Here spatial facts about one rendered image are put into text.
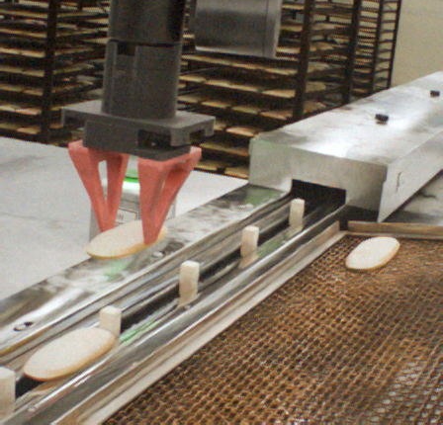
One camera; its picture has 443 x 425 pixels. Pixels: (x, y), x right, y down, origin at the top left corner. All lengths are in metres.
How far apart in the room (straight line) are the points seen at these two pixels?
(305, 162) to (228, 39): 0.50
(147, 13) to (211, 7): 0.05
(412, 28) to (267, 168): 6.68
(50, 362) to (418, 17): 7.24
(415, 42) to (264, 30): 7.16
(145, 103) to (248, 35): 0.09
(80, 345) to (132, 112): 0.17
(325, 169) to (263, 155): 0.08
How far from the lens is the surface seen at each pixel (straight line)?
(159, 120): 0.68
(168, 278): 0.86
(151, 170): 0.67
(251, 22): 0.66
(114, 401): 0.55
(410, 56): 7.83
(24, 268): 0.95
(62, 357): 0.67
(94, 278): 0.82
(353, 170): 1.13
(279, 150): 1.16
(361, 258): 0.80
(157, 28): 0.67
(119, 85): 0.68
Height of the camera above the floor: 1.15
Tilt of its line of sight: 16 degrees down
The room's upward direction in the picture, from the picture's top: 6 degrees clockwise
